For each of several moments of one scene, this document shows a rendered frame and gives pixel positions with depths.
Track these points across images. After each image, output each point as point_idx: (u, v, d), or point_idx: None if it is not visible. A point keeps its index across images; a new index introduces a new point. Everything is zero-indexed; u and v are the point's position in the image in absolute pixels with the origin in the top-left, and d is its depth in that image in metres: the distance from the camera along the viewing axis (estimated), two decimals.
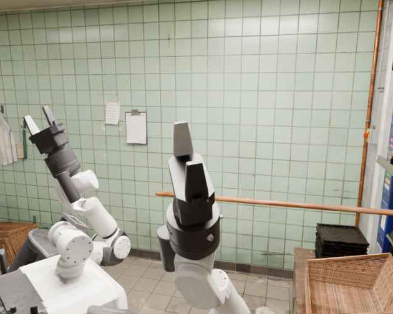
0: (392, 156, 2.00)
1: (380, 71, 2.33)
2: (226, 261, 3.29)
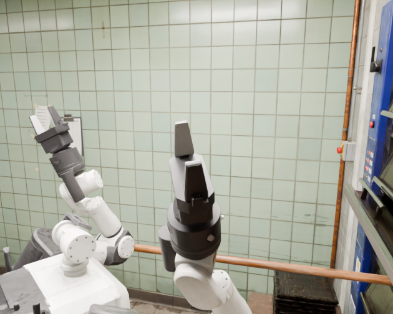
0: (367, 184, 1.44)
1: (356, 67, 1.77)
2: (179, 297, 2.73)
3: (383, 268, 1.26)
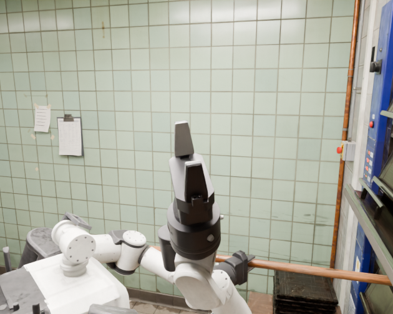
0: (367, 184, 1.44)
1: (356, 67, 1.78)
2: (179, 297, 2.73)
3: (383, 268, 1.26)
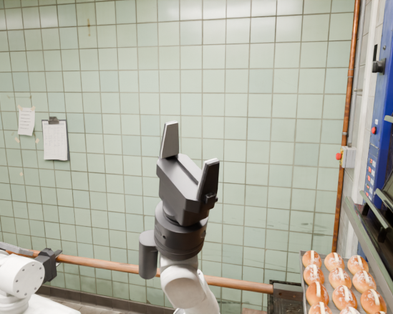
0: (369, 195, 1.31)
1: (357, 67, 1.64)
2: (170, 309, 2.59)
3: None
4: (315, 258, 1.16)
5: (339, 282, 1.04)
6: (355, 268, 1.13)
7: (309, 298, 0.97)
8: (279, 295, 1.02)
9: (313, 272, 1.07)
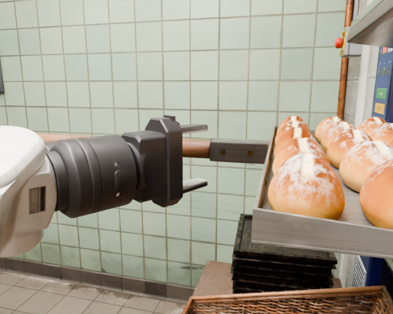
0: None
1: None
2: (130, 278, 2.09)
3: None
4: None
5: None
6: (369, 130, 0.62)
7: (279, 148, 0.47)
8: (221, 155, 0.51)
9: (292, 124, 0.56)
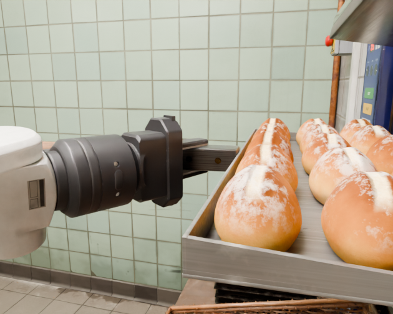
0: None
1: None
2: (120, 281, 2.05)
3: None
4: (277, 124, 0.61)
5: None
6: (352, 133, 0.58)
7: None
8: (186, 162, 0.47)
9: (267, 128, 0.52)
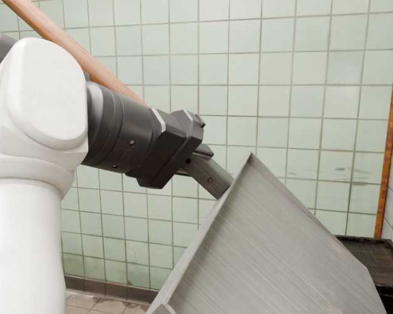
0: None
1: None
2: (158, 291, 1.99)
3: None
4: None
5: None
6: None
7: None
8: (184, 161, 0.47)
9: None
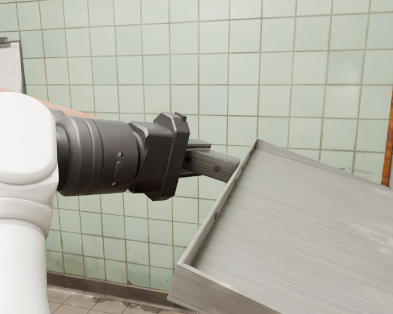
0: None
1: None
2: (158, 291, 1.99)
3: None
4: None
5: None
6: None
7: None
8: (185, 162, 0.47)
9: None
